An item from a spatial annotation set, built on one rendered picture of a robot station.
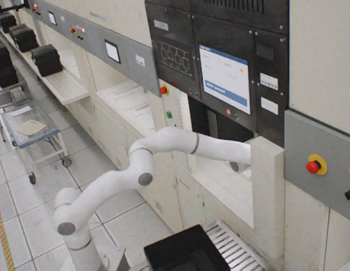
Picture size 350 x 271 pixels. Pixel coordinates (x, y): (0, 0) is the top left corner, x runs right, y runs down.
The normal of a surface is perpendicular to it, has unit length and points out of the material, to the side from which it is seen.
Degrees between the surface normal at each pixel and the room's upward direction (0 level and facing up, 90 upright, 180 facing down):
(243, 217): 0
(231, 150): 44
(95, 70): 90
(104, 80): 90
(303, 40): 90
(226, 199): 0
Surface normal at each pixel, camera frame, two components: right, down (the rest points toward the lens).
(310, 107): -0.86, 0.37
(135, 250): -0.17, -0.86
